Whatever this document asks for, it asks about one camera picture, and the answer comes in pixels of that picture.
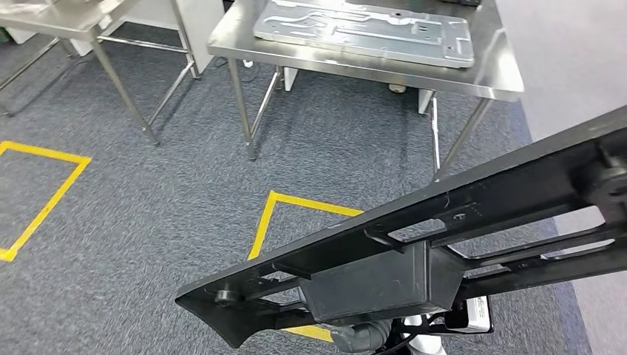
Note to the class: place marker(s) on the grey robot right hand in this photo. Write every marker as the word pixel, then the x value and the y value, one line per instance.
pixel 360 338

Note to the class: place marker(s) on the black plastic bracket part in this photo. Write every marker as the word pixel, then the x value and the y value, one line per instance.
pixel 372 289

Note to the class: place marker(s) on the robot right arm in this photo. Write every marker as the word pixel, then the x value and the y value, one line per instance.
pixel 426 349

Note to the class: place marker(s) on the stainless steel workbench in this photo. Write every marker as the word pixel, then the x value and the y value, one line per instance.
pixel 490 73

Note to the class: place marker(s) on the grey stamped metal plate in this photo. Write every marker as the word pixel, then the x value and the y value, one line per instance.
pixel 367 34

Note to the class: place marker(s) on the stainless steel table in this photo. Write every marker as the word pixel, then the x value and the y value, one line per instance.
pixel 59 19

